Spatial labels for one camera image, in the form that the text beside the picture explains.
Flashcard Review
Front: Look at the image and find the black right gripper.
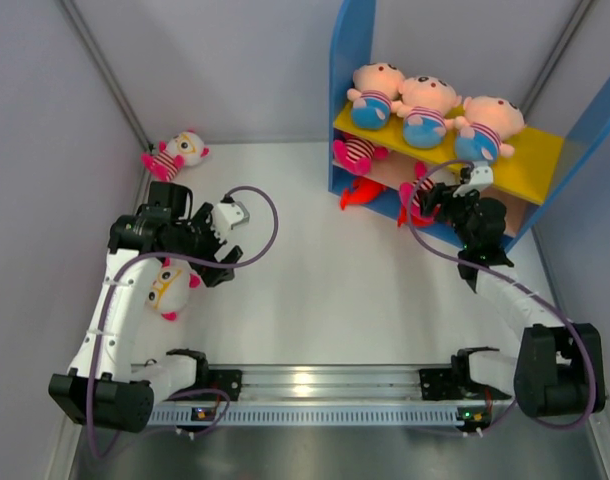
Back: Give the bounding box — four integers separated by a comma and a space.
419, 183, 480, 249

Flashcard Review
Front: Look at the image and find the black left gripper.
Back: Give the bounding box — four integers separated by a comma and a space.
167, 204, 241, 286

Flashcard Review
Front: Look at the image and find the white pink plush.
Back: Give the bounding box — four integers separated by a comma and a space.
146, 258, 201, 322
397, 162, 435, 228
141, 130, 210, 182

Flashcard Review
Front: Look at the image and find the pink doll plush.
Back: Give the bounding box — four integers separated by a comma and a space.
346, 62, 405, 130
392, 75, 462, 149
454, 96, 526, 164

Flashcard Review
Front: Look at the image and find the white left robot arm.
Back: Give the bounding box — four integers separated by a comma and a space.
48, 182, 249, 433

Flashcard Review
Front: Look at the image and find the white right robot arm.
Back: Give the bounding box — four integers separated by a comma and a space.
412, 183, 605, 430

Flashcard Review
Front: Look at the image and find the red shark plush on shelf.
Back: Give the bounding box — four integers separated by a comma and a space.
339, 177, 387, 210

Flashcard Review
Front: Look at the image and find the blue toy shelf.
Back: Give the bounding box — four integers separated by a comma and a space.
328, 1, 610, 249

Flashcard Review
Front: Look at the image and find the striped pink plush on shelf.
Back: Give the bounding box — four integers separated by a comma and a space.
332, 137, 389, 176

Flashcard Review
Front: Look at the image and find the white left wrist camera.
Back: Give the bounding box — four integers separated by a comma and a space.
211, 199, 250, 240

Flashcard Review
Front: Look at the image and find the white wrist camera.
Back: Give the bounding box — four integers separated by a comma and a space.
455, 161, 494, 196
211, 199, 250, 240

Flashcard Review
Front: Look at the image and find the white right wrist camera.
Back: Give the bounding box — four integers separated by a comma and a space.
455, 161, 494, 196

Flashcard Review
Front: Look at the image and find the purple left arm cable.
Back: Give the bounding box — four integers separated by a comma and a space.
85, 185, 280, 459

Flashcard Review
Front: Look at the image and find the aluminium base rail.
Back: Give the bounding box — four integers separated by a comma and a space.
126, 356, 510, 402

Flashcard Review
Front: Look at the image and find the white slotted cable duct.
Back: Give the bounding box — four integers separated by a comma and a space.
146, 402, 489, 427

